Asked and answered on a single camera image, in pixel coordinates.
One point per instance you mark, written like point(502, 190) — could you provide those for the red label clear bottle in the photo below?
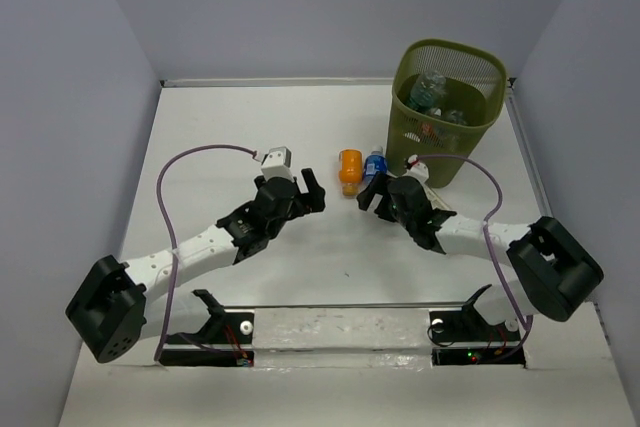
point(434, 136)

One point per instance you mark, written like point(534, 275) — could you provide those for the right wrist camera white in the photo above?
point(417, 169)

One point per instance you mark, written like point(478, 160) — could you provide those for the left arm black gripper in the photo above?
point(311, 201)

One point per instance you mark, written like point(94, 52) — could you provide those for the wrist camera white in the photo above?
point(277, 164)
point(417, 169)

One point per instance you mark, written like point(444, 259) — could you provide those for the clear bottle white label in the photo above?
point(434, 198)

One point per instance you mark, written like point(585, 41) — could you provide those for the green label water bottle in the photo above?
point(427, 92)

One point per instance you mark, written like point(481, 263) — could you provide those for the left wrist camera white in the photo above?
point(277, 164)

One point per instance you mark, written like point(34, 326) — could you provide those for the green mesh waste bin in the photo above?
point(445, 97)

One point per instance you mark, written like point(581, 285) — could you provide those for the orange juice bottle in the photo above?
point(350, 172)

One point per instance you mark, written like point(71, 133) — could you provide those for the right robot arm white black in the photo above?
point(554, 272)

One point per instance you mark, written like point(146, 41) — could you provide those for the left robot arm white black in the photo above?
point(109, 309)

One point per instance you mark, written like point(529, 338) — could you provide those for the clear wide jar bottle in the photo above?
point(453, 116)

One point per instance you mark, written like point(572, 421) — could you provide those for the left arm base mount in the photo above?
point(224, 340)

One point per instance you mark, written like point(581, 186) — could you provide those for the metal rail table edge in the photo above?
point(525, 149)

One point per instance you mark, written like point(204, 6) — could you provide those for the blue label bottle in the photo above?
point(374, 163)

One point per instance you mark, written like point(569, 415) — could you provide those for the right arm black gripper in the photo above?
point(378, 185)

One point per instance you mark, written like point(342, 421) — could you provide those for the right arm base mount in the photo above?
point(461, 337)

